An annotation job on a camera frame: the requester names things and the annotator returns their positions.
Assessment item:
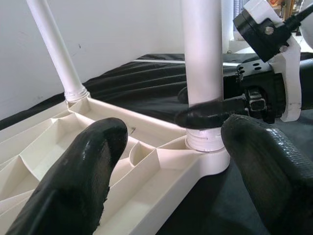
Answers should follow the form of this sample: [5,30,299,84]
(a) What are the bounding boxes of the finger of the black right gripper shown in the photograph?
[177,86,189,104]
[175,97,248,130]

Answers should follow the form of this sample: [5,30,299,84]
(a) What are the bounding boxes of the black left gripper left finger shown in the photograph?
[6,117,129,235]

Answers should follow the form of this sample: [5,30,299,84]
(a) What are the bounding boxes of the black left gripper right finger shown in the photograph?
[221,114,313,235]

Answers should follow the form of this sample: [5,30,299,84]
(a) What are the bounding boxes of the white plastic table leg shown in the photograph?
[179,0,224,153]
[25,0,90,101]

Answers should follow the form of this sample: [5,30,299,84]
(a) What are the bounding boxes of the white plastic table top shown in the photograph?
[0,97,231,235]

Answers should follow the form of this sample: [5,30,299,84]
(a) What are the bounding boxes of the white fabric strip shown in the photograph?
[135,57,186,65]

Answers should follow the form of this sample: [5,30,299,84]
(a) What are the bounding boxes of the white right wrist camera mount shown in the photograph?
[232,0,303,122]

